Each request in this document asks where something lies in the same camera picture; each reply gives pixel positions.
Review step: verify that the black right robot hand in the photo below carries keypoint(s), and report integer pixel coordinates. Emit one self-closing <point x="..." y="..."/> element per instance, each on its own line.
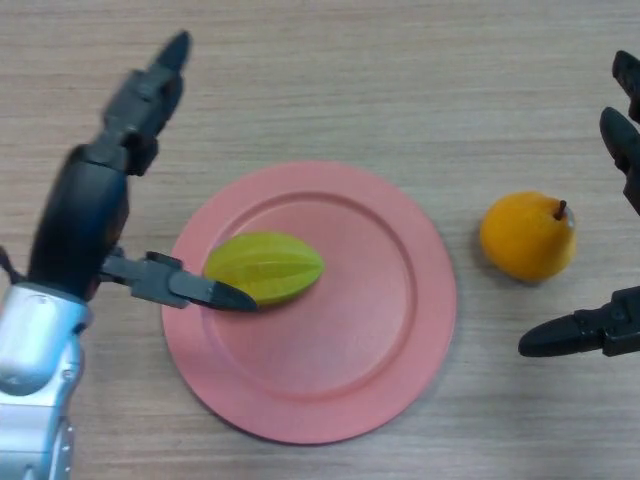
<point x="627" y="145"/>

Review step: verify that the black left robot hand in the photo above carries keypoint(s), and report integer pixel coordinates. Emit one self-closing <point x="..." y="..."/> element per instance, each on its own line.
<point x="80" y="225"/>

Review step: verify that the yellow green starfruit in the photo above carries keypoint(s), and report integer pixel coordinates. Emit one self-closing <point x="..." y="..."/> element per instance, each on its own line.
<point x="270" y="265"/>

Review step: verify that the pink round plate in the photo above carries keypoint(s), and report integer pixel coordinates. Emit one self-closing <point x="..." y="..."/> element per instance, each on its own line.
<point x="350" y="340"/>

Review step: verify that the orange yellow pear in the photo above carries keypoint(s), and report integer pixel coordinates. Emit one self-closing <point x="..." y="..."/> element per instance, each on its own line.
<point x="525" y="240"/>

